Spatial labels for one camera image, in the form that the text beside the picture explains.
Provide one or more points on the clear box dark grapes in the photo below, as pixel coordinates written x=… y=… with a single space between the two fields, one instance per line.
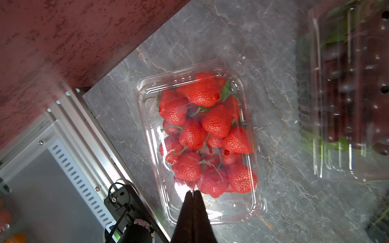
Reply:
x=343 y=89

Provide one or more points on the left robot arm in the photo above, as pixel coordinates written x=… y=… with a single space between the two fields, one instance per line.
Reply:
x=139 y=232

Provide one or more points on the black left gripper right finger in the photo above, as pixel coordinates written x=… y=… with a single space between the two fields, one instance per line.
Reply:
x=202 y=230

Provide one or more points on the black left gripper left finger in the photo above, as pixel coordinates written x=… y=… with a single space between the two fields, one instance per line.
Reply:
x=184 y=228

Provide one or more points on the clear box strawberries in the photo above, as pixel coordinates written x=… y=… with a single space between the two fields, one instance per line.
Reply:
x=198 y=128

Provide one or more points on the aluminium front rail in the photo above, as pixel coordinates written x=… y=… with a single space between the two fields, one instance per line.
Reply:
x=56 y=175

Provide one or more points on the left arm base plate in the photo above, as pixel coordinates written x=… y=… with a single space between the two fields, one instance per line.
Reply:
x=125 y=205

